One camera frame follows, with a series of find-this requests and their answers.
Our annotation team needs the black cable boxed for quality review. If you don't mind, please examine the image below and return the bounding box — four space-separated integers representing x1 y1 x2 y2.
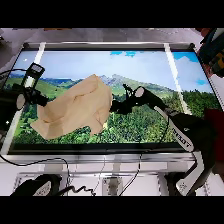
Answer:
0 153 72 191
57 184 98 197
118 114 171 197

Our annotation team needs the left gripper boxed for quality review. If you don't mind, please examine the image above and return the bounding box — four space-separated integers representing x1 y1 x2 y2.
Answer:
27 87 50 108

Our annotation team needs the heap of clothes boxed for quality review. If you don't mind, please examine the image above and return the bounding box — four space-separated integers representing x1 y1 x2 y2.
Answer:
195 27 224 80

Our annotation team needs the silver frame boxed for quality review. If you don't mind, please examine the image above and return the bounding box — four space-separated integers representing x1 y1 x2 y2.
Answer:
0 151 224 197

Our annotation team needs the beige garment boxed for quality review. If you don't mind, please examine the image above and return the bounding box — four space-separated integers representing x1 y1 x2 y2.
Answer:
30 73 114 141

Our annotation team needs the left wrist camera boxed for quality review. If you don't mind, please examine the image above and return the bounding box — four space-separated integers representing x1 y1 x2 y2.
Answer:
21 62 46 88

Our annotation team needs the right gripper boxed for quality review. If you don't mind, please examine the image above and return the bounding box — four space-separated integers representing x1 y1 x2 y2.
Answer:
109 96 138 116

